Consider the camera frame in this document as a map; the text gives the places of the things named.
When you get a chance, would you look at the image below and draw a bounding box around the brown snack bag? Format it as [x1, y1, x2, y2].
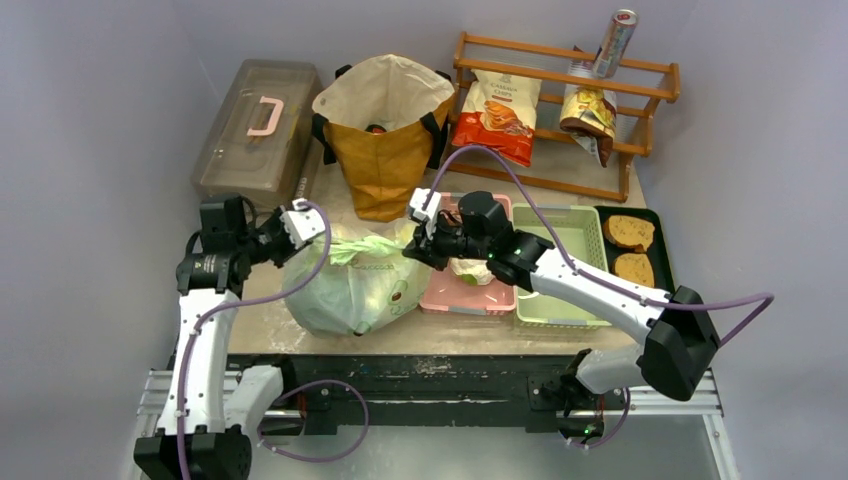
[559, 85, 617, 167]

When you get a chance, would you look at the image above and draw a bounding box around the translucent storage box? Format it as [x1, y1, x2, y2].
[191, 59, 322, 209]

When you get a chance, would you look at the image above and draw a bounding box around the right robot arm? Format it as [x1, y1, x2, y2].
[403, 188, 720, 407]

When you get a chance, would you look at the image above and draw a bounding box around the wooden rack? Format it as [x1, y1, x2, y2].
[449, 31, 682, 204]

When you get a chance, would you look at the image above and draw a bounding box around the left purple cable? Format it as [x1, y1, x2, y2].
[174, 200, 333, 480]

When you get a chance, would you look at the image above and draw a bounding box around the drink can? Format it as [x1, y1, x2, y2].
[592, 9, 639, 79]

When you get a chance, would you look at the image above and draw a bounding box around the bread slice near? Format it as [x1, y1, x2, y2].
[612, 253, 656, 288]

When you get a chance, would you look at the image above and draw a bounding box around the brown paper tote bag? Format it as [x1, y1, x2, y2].
[312, 54, 456, 222]

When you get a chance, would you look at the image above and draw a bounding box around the green plastic basket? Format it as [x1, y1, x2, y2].
[511, 203, 610, 332]

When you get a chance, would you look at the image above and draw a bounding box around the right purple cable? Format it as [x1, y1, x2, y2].
[423, 144, 775, 346]

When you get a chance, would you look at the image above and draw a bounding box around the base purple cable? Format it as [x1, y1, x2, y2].
[255, 380, 369, 464]

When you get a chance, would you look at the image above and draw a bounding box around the green plastic grocery bag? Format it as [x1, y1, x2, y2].
[284, 219, 433, 337]

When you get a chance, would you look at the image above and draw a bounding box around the bread slice far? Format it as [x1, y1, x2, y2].
[602, 215, 655, 253]

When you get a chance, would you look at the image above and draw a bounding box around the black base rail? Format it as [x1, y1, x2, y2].
[225, 354, 624, 435]

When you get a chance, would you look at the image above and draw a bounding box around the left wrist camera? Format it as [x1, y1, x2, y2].
[281, 198, 330, 249]

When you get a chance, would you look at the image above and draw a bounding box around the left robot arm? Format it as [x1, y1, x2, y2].
[133, 193, 298, 479]

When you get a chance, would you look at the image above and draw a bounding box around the cassava chips bag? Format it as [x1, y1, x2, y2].
[452, 69, 542, 167]

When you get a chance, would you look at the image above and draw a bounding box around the black tray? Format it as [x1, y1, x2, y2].
[595, 205, 677, 292]

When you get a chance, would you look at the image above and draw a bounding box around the toy cauliflower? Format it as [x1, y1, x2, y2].
[449, 258, 495, 286]

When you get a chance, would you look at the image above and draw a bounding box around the bread slice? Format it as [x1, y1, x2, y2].
[602, 215, 655, 253]
[612, 253, 656, 288]

